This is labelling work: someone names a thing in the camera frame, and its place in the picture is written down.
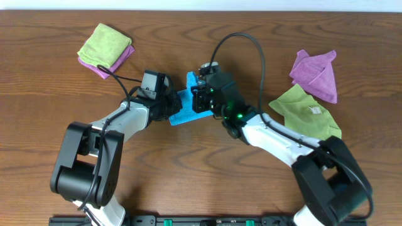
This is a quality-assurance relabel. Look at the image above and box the blue microfiber cloth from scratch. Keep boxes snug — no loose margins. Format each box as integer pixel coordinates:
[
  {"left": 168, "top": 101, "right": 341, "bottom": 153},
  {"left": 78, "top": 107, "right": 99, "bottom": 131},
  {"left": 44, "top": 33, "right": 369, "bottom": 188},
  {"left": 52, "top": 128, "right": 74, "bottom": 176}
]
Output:
[{"left": 169, "top": 72, "right": 212, "bottom": 126}]

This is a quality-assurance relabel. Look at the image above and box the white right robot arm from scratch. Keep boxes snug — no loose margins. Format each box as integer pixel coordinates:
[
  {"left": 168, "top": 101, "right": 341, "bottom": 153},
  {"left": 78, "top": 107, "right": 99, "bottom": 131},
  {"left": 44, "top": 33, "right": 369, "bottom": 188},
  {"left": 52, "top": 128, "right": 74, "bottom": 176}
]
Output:
[{"left": 191, "top": 87, "right": 374, "bottom": 225}]

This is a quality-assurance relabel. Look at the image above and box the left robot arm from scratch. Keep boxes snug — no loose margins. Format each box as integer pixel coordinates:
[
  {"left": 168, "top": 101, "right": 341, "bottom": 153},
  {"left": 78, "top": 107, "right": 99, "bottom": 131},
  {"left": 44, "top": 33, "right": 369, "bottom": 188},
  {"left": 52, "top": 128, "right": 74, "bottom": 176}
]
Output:
[{"left": 50, "top": 91, "right": 182, "bottom": 225}]

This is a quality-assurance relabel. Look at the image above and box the folded purple cloth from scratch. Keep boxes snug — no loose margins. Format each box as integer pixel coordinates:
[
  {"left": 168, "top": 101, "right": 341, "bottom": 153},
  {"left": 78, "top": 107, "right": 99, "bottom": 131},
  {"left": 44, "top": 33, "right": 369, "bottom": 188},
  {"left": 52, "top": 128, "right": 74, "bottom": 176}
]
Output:
[{"left": 77, "top": 40, "right": 136, "bottom": 80}]

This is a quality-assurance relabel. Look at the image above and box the folded green cloth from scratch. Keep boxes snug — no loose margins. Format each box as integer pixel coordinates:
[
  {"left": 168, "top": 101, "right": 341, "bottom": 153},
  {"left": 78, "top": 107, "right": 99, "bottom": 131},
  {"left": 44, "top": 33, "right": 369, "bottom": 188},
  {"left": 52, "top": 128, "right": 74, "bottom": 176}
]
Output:
[{"left": 77, "top": 23, "right": 132, "bottom": 68}]

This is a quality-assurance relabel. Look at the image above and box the crumpled green cloth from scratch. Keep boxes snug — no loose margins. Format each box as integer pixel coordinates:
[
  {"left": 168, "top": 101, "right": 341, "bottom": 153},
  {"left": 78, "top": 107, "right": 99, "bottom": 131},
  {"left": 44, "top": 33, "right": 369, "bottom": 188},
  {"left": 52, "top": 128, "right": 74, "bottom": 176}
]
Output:
[{"left": 269, "top": 84, "right": 342, "bottom": 140}]

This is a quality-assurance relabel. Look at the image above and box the crumpled purple cloth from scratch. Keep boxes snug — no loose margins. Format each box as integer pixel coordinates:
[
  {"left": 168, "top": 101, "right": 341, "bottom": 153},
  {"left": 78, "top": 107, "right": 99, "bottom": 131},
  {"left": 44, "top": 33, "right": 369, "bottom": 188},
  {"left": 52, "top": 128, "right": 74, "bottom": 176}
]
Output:
[{"left": 290, "top": 50, "right": 337, "bottom": 104}]

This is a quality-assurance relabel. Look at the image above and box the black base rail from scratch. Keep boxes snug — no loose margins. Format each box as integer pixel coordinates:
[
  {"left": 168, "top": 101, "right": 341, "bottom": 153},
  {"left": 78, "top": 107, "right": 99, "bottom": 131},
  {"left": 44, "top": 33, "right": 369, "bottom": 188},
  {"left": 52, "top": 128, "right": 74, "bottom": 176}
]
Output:
[{"left": 48, "top": 214, "right": 368, "bottom": 226}]

